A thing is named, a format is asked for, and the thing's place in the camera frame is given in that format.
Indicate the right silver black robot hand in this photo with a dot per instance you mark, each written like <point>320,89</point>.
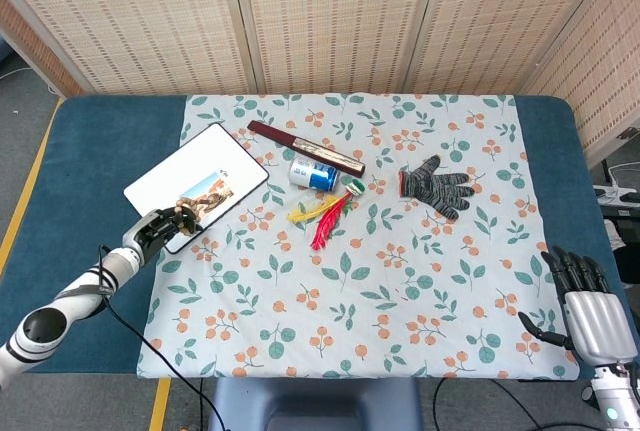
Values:
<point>597,326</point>

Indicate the blue white drink can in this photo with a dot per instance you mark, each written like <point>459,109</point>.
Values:
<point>315,174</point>

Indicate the grey knit work glove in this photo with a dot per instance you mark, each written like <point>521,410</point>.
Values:
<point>432,186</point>

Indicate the dark red folded fan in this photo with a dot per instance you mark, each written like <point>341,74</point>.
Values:
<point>310,147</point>

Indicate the white board with photo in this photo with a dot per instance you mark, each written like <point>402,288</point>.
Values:
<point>200,161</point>

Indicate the red yellow feather shuttlecock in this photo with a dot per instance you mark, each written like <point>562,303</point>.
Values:
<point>327,223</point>

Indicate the floral patterned tablecloth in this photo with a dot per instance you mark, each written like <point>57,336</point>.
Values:
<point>375,261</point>

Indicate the woven bamboo folding screen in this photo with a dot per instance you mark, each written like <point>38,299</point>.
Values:
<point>325,21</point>

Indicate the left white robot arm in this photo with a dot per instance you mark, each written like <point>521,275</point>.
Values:
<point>75,301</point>

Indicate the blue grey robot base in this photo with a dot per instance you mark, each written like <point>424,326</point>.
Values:
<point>315,403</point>

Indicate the black equipment on floor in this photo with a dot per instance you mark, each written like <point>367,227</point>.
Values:
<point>630,261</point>

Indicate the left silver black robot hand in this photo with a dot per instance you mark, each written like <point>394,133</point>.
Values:
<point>150,236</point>

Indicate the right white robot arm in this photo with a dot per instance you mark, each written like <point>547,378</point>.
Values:
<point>612,396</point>

